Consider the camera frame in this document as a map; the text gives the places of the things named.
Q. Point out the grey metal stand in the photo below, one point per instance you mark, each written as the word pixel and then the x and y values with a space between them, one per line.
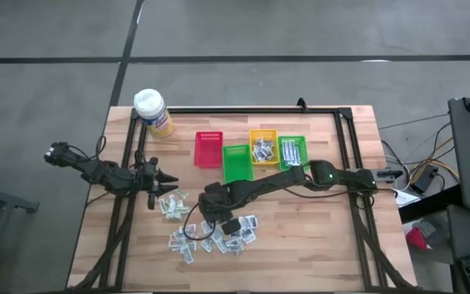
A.
pixel 2 202

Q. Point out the black desk beam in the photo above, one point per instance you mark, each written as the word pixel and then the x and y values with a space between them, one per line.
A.
pixel 426 206

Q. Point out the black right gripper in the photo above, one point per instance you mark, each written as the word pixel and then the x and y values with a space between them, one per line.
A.
pixel 218 209

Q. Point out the small black clamp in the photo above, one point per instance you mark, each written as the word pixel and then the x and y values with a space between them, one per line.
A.
pixel 301 104

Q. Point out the pile of crumpled newspaper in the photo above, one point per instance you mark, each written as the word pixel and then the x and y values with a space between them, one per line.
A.
pixel 235 246
pixel 217 233

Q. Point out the blue striped bandage packet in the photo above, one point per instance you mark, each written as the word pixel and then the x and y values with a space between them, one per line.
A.
pixel 288 150
pixel 296 157

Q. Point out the small paper scrap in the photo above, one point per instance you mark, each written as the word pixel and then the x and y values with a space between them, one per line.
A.
pixel 269 149

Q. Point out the black power supply box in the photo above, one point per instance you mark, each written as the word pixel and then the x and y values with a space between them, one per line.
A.
pixel 424 181

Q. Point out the yellow Lysol wipes canister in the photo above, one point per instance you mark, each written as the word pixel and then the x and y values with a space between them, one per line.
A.
pixel 153 114

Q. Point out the green plastic basket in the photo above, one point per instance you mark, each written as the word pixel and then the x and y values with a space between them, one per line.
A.
pixel 303 141
pixel 237 165

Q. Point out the red crumpled object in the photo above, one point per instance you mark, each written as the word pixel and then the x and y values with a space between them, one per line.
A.
pixel 416 241

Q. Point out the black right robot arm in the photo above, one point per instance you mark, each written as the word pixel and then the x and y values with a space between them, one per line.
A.
pixel 259 188

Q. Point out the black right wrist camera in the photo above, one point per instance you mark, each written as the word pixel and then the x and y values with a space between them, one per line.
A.
pixel 231 227

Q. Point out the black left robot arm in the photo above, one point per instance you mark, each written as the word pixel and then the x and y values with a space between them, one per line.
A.
pixel 100 173

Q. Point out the white paper sheet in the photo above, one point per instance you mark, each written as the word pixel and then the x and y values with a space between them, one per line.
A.
pixel 406 198

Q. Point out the yellow plastic basket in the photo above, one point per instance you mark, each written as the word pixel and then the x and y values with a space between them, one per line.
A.
pixel 264 133

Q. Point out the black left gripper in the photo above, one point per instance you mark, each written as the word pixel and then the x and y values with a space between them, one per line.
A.
pixel 149 181

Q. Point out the red plastic basket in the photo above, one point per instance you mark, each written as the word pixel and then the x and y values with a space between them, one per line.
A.
pixel 208 151

